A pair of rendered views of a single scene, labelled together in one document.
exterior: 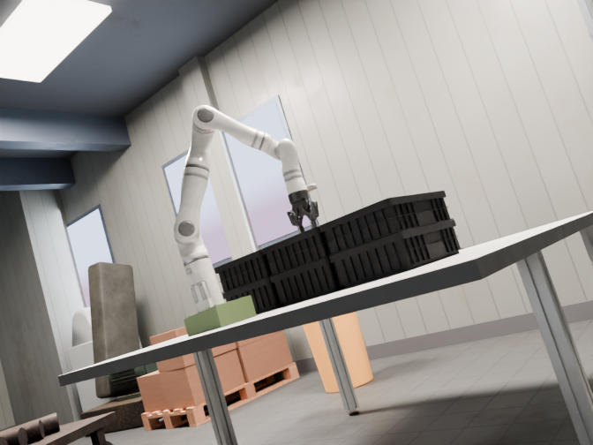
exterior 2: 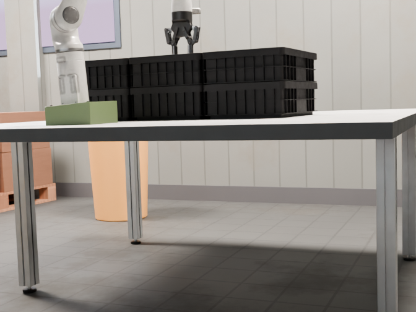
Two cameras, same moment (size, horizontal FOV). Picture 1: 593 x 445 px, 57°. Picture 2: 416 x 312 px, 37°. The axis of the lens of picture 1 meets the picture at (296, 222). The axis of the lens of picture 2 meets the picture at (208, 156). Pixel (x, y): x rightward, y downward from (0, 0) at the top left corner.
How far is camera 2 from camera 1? 0.55 m
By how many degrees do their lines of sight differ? 19
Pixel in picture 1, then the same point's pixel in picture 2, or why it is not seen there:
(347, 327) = not seen: hidden behind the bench
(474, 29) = not seen: outside the picture
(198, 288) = (69, 80)
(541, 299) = (385, 170)
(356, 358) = not seen: hidden behind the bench
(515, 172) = (338, 51)
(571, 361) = (392, 225)
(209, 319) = (78, 113)
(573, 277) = (357, 164)
